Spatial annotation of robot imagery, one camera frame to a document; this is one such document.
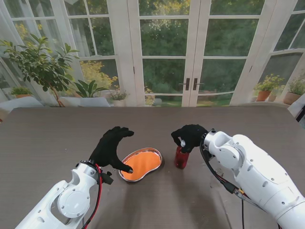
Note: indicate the kidney steel tray orange liner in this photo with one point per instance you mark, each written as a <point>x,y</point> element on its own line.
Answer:
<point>143,164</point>

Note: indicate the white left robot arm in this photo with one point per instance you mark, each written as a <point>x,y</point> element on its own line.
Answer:
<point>57,198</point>

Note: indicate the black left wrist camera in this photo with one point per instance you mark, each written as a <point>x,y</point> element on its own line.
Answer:
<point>107,177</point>

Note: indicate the printed garden window backdrop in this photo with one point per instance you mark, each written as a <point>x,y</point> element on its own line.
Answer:
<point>164,47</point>

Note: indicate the red transparent sample bottle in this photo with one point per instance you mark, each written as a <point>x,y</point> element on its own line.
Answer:
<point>181,158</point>

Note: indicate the white panel with black frame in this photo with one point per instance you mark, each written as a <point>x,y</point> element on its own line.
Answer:
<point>297,107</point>

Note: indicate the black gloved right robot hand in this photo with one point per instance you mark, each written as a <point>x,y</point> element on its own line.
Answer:
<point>190,136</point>

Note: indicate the white ribbed bottle cap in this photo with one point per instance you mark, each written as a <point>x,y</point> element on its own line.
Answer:
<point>183,143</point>

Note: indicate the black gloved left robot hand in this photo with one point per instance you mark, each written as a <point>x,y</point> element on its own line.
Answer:
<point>107,150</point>

